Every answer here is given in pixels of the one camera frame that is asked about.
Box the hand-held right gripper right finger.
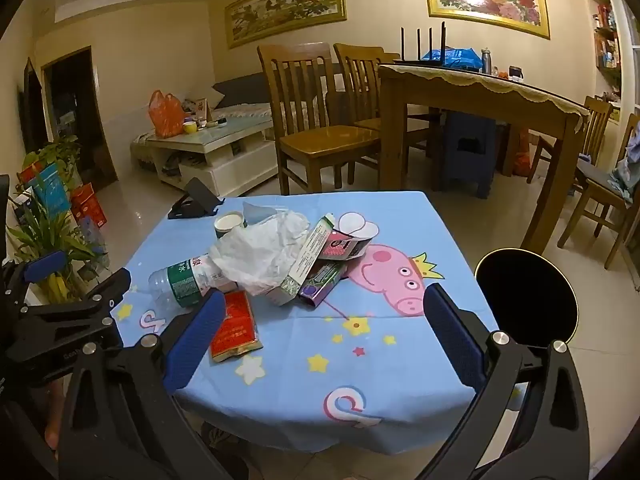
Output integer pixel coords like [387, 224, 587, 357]
[422, 282, 591, 480]

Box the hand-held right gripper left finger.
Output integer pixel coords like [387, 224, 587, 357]
[59, 289, 251, 480]

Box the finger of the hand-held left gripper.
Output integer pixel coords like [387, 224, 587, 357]
[15, 267, 133, 341]
[0, 250, 68, 308]

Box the clear plastic water bottle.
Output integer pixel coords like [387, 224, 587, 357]
[148, 252, 241, 311]

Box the black trash bin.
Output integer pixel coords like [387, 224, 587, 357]
[475, 248, 579, 348]

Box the white plastic bag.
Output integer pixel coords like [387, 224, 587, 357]
[209, 210, 312, 297]

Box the white paper cup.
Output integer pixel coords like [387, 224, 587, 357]
[214, 211, 246, 241]

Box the green white carton box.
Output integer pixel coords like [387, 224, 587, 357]
[264, 212, 337, 307]

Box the purple box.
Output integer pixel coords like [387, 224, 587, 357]
[298, 260, 349, 307]

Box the pink printed carton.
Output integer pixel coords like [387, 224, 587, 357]
[318, 231, 375, 262]

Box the green bamboo plant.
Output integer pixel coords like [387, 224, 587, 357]
[5, 195, 108, 306]

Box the red gift box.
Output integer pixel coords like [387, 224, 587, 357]
[70, 183, 108, 228]

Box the blue gift box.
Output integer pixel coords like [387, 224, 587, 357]
[27, 165, 68, 216]

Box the patterned slipper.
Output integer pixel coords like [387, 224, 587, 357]
[200, 422, 251, 480]

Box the leafy potted plant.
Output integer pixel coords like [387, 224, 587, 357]
[22, 135, 83, 186]

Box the blue cartoon pig tablecloth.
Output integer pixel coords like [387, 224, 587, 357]
[109, 190, 501, 456]

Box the black phone stand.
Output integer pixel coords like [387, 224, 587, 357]
[167, 177, 226, 220]

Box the blue plastic stool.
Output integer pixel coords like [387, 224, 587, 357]
[440, 110, 498, 198]

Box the orange plastic bag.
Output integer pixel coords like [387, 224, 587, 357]
[147, 90, 187, 138]

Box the red plastic bag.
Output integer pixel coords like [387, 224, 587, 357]
[515, 130, 533, 176]

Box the wooden chair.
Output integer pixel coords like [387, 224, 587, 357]
[256, 42, 383, 196]
[557, 112, 640, 270]
[333, 42, 436, 183]
[527, 96, 615, 186]

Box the white coffee table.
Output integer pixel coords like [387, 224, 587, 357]
[131, 115, 281, 198]

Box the grey seat cushion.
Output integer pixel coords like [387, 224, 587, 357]
[575, 160, 621, 187]

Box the wooden dining table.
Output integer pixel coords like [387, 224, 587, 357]
[377, 62, 591, 256]

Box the pile of clothes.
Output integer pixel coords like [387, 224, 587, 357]
[607, 125, 640, 206]

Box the grey sofa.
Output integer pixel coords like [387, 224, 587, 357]
[210, 72, 273, 111]

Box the beige lace table cover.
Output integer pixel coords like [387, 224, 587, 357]
[380, 62, 591, 117]

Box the black router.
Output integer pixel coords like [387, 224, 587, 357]
[392, 22, 448, 66]

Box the blue plastic bag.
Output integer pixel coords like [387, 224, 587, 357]
[421, 47, 483, 70]

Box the framed landscape painting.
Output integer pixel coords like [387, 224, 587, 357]
[225, 0, 347, 50]

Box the white wall shelf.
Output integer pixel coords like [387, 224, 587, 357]
[587, 0, 636, 111]

